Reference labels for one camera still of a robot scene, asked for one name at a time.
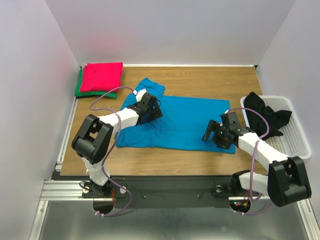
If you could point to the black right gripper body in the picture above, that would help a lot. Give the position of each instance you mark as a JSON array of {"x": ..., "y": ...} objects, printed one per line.
[{"x": 217, "y": 132}]

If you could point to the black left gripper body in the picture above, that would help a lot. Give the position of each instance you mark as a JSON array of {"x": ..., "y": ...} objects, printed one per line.
[{"x": 154, "y": 114}]

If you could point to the blue t-shirt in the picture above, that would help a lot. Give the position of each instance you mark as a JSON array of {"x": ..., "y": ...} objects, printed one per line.
[{"x": 182, "y": 126}]

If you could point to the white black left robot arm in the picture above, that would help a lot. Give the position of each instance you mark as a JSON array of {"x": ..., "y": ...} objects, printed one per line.
[{"x": 92, "y": 140}]

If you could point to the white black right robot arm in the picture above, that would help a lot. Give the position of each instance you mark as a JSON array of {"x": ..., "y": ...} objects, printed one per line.
[{"x": 286, "y": 180}]

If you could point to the black t-shirt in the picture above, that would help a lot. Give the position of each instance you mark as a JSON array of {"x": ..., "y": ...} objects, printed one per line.
[{"x": 275, "y": 119}]

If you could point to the folded green t-shirt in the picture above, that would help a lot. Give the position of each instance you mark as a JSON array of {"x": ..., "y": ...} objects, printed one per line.
[{"x": 87, "y": 93}]

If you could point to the folded pink t-shirt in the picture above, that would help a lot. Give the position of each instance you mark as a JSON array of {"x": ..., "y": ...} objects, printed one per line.
[{"x": 107, "y": 66}]

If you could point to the white plastic laundry basket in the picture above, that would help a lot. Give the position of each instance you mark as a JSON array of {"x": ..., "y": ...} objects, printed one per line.
[{"x": 293, "y": 142}]

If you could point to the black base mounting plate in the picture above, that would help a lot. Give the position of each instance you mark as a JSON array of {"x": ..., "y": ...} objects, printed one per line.
[{"x": 151, "y": 192}]

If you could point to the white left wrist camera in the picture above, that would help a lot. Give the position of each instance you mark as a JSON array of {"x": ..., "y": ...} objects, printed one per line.
[{"x": 139, "y": 94}]

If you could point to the aluminium frame rail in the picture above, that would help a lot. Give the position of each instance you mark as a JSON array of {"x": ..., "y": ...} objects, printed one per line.
[{"x": 56, "y": 190}]

